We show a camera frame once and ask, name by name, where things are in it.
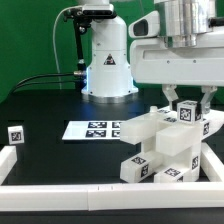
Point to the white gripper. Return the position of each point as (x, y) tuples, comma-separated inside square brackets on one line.
[(203, 65)]

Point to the white chair seat part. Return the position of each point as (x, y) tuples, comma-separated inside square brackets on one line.
[(189, 157)]

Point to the white chair back frame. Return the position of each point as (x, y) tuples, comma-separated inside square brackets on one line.
[(171, 136)]

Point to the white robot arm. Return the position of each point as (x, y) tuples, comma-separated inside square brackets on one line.
[(181, 42)]

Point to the white marker sheet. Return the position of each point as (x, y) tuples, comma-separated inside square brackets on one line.
[(92, 130)]

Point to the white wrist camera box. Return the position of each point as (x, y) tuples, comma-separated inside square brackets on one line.
[(146, 27)]

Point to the white workspace border frame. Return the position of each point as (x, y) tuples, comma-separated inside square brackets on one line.
[(103, 196)]

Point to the black camera on stand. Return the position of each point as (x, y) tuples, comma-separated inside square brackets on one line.
[(82, 17)]

